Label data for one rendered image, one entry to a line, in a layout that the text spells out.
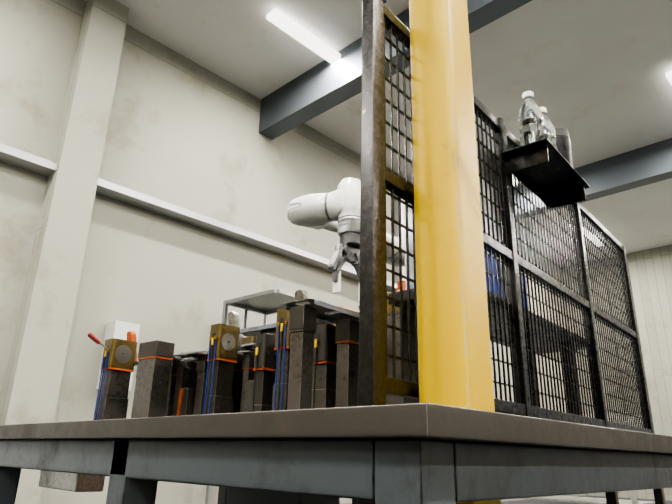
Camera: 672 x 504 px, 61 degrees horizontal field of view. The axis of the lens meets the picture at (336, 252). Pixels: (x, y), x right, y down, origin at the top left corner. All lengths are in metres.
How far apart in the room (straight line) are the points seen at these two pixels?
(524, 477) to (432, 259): 0.39
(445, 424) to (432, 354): 0.29
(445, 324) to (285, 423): 0.33
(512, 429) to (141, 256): 4.45
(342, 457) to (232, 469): 0.26
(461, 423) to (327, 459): 0.22
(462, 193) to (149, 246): 4.27
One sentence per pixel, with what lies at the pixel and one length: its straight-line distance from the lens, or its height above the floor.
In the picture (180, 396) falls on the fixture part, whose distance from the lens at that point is 2.35.
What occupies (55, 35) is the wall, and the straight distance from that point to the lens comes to 5.56.
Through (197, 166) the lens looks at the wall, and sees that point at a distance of 5.70.
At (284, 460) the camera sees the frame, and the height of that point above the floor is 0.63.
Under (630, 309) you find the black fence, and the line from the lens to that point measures 2.75.
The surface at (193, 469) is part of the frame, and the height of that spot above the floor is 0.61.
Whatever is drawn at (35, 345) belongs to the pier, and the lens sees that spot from 4.45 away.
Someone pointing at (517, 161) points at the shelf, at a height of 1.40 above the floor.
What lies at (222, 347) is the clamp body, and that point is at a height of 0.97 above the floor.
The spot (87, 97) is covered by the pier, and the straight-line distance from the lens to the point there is 5.15.
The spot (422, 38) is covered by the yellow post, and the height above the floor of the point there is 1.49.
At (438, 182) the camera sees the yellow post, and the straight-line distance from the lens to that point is 1.12.
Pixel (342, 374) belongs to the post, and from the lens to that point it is 1.55.
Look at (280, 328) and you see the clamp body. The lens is 1.68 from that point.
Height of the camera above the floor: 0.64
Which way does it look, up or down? 20 degrees up
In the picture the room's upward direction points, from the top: 1 degrees clockwise
